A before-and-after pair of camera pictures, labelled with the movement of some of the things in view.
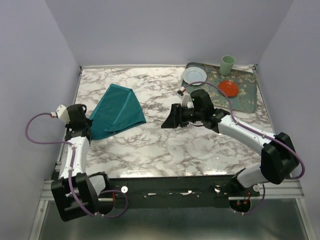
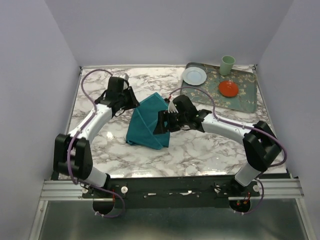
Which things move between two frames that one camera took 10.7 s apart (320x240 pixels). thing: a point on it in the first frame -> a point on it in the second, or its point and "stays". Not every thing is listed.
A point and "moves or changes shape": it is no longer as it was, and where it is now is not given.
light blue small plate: [193, 74] stays
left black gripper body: [88, 122] -> [122, 98]
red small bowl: [229, 87] stays
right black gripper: [175, 118] -> [163, 116]
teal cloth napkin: [118, 109] moves or changes shape
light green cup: [226, 64] stays
